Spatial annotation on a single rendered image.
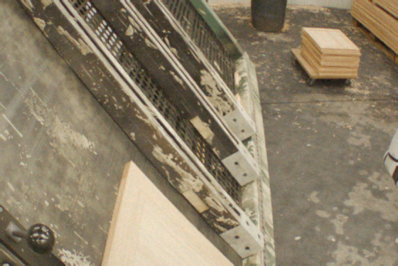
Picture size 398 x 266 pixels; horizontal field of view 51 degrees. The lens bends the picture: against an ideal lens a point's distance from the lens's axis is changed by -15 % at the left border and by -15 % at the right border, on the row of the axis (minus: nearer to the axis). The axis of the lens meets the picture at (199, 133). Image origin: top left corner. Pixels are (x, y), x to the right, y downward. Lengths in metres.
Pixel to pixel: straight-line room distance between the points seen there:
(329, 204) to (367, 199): 0.29
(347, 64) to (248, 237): 3.15
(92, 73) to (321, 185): 2.26
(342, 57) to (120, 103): 3.32
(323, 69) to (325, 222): 1.78
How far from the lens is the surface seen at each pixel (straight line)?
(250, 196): 1.53
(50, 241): 0.51
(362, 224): 2.87
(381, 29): 5.51
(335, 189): 3.07
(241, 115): 1.74
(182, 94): 1.40
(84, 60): 1.02
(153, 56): 1.36
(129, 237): 0.89
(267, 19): 5.37
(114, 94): 1.04
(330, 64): 4.19
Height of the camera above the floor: 1.89
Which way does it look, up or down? 33 degrees down
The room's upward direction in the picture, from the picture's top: 1 degrees clockwise
